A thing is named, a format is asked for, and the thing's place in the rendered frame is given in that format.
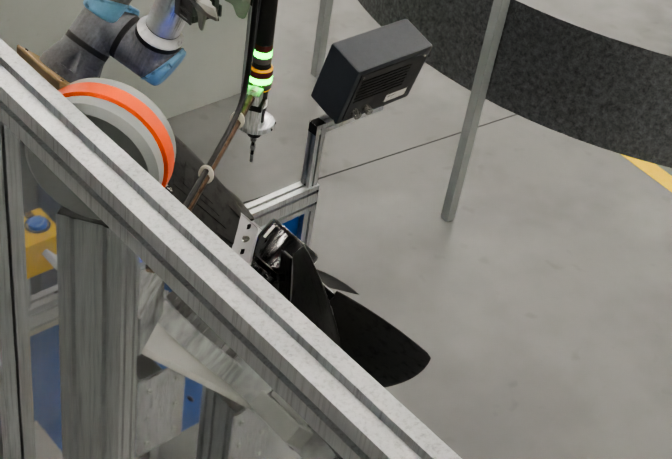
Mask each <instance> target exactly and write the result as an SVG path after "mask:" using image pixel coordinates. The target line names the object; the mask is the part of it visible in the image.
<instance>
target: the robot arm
mask: <svg viewBox="0 0 672 459"><path fill-rule="evenodd" d="M131 1H132V0H84V1H83V4H84V7H83V9H82V10H81V12H80V13H79V15H78V16H77V17H76V19H75V20H74V22H73V23H72V25H71V26H70V28H69V29H68V31H67V32H66V34H65V35H64V36H63V37H62V38H61V39H60V40H58V41H57V42H56V43H55V44H53V45H52V46H51V47H50V48H49V49H48V50H45V51H44V52H43V53H42V55H41V56H40V58H39V59H40V61H41V62H42V63H43V64H44V65H46V66H47V67H48V68H49V69H51V70H52V71H53V72H55V73H56V74H57V75H59V76H60V77H62V78H63V79H65V80H66V81H68V82H69V83H72V82H74V81H77V80H80V79H85V78H100V76H101V72H102V69H103V66H104V64H105V62H106V61H107V60H108V58H109V57H110V56H112V57H113V58H114V59H116V60H117V61H118V62H120V63H121V64H123V65H124V66H125V67H127V68H128V69H130V70H131V71H132V72H134V73H135V74H137V75H138V76H139V77H141V79H142V80H145V81H147V82H148V83H150V84H151V85H154V86H157V85H159V84H161V83H162V82H164V81H165V80H166V79H167V78H168V77H169V76H170V75H171V74H172V73H173V71H174V70H175V69H176V68H177V67H178V66H179V64H180V63H181V62H182V60H183V59H184V58H185V56H186V51H185V50H184V48H181V46H182V44H183V41H184V37H183V34H182V32H181V31H182V29H183V27H184V25H185V23H186V22H187V23H188V24H189V25H192V24H193V23H197V22H198V26H199V29H200V30H201V31H203V29H204V25H205V22H206V20H208V19H212V20H214V21H219V16H220V17H221V16H222V5H221V4H219V0H155V1H154V4H153V6H152V8H151V10H150V12H149V15H146V16H144V17H142V18H139V17H138V16H139V15H140V14H139V13H140V11H139V10H138V9H136V8H134V7H132V6H131V5H129V4H130V3H131ZM225 1H227V2H229V3H231V4H232V5H233V7H234V10H235V13H236V15H237V16H238V17H239V18H241V19H244V18H246V16H247V13H248V11H249V8H250V6H252V3H253V0H225Z"/></svg>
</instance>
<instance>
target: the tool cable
mask: <svg viewBox="0 0 672 459"><path fill-rule="evenodd" d="M258 3H259V0H253V3H252V13H251V23H250V33H249V42H248V51H247V60H246V68H245V75H244V81H243V86H242V91H241V95H240V99H239V102H238V105H237V108H236V110H235V112H233V113H232V115H231V116H230V123H229V125H228V127H227V129H226V131H225V133H224V134H223V136H222V138H221V140H220V141H219V143H218V145H217V147H216V149H215V150H214V152H213V154H212V156H211V157H210V159H209V161H208V162H207V164H206V165H203V166H201V168H200V169H199V172H198V176H199V178H198V180H197V181H196V183H195V185H194V186H193V188H192V190H191V192H190V193H189V195H188V197H187V198H186V200H185V202H184V204H183V205H184V206H185V207H186V208H187V209H188V208H189V206H190V204H191V202H192V201H193V199H194V197H195V196H196V194H197V192H198V190H199V189H200V187H201V185H202V183H203V182H204V180H205V178H206V176H207V175H209V177H210V179H209V181H208V183H210V182H212V180H213V178H214V171H213V169H212V166H213V164H214V162H215V161H216V159H217V157H218V155H219V154H220V152H221V150H222V148H223V146H224V145H225V143H226V141H227V139H228V137H229V136H230V134H231V132H232V130H233V128H234V126H235V124H236V122H237V120H239V121H240V122H241V125H240V126H239V128H238V129H240V128H241V127H242V126H243V125H244V122H245V118H244V115H243V114H242V113H241V111H242V108H243V105H244V102H245V98H246V94H247V90H248V85H249V79H250V73H251V66H252V58H253V50H254V41H255V31H256V22H257V12H258ZM208 183H207V184H208Z"/></svg>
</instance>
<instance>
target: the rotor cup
mask: <svg viewBox="0 0 672 459"><path fill-rule="evenodd" d="M273 225H275V227H274V229H273V230H272V231H271V232H270V233H269V234H268V235H267V237H266V238H265V237H263V236H264V235H265V234H266V233H267V231H268V230H269V229H270V228H271V227H272V226H273ZM303 245H304V246H305V248H306V249H307V250H308V252H309V254H310V256H311V258H312V260H313V262H314V263H315V262H316V261H317V259H318V255H317V254H316V253H315V252H314V251H312V250H311V249H310V248H309V247H308V246H307V245H306V244H304V243H303V242H302V241H301V240H300V239H299V238H297V237H296V236H295V235H294V234H293V233H292V232H290V231H289V230H288V229H287V228H286V227H285V226H284V225H282V224H281V223H280V222H279V221H278V220H276V219H272V220H270V221H269V223H268V224H267V225H266V226H265V227H264V228H263V229H262V231H261V232H260V233H259V234H258V237H257V241H256V245H255V249H254V253H253V257H252V261H251V265H250V266H251V267H252V268H253V269H254V270H255V271H256V272H258V273H259V274H260V275H261V276H262V277H263V278H264V279H265V280H266V281H267V282H269V283H270V284H271V285H272V286H273V287H274V288H275V289H276V290H277V291H278V292H279V282H278V281H277V274H278V273H280V257H281V250H283V251H286V252H287V253H288V254H289V255H290V256H292V257H293V254H294V253H295V252H297V251H298V250H299V249H300V248H302V247H303Z"/></svg>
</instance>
